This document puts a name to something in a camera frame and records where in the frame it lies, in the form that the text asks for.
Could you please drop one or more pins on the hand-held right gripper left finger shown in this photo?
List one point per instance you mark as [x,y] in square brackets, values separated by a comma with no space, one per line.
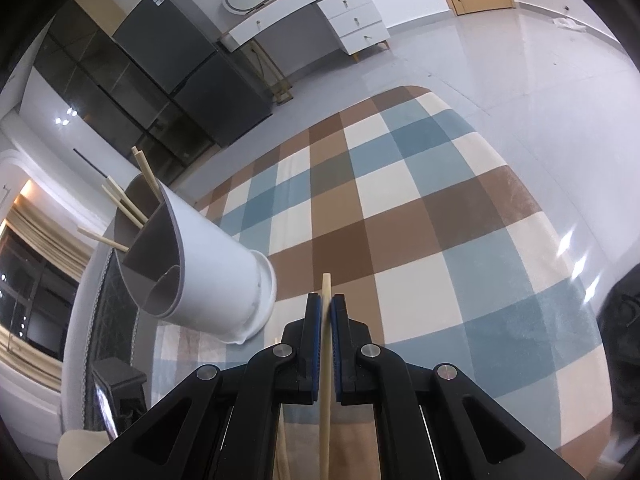
[315,350]

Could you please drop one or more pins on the black box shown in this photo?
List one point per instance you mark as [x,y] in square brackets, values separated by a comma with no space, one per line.
[120,380]

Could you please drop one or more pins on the dark window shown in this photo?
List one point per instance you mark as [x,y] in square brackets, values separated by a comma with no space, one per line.
[35,300]

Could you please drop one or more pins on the white cloth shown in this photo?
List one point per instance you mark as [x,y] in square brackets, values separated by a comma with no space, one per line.
[565,22]

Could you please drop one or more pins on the beige round cushion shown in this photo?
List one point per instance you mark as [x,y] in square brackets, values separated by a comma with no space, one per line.
[80,455]

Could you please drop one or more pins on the wooden folding stool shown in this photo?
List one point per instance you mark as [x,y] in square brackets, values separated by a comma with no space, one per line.
[282,96]

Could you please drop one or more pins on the dark clothing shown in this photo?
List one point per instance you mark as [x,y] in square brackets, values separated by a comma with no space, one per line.
[625,350]

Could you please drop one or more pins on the dark glass cabinet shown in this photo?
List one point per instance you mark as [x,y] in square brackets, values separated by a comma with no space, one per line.
[100,75]

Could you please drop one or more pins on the grey refrigerator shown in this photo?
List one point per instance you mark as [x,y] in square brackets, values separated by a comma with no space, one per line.
[200,70]

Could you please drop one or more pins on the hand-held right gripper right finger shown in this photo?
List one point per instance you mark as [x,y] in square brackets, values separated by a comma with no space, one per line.
[337,350]

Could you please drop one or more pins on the white desk with drawers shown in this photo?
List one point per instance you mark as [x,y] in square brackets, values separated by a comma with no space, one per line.
[350,15]

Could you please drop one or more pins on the white padded furniture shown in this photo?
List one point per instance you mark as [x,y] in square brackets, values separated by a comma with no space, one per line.
[75,360]

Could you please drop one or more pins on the beige curtain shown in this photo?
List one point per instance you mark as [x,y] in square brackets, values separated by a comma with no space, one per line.
[45,240]

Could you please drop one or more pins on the white wardrobe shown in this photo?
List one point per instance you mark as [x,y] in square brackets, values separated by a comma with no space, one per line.
[55,160]

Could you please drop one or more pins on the grey patterned mat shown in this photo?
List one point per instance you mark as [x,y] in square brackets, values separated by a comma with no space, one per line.
[115,320]

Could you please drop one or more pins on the checkered blanket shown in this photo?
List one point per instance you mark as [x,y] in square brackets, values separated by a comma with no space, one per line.
[400,210]

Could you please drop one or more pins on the white utensil holder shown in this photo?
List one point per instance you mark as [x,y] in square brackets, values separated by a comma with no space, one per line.
[215,270]

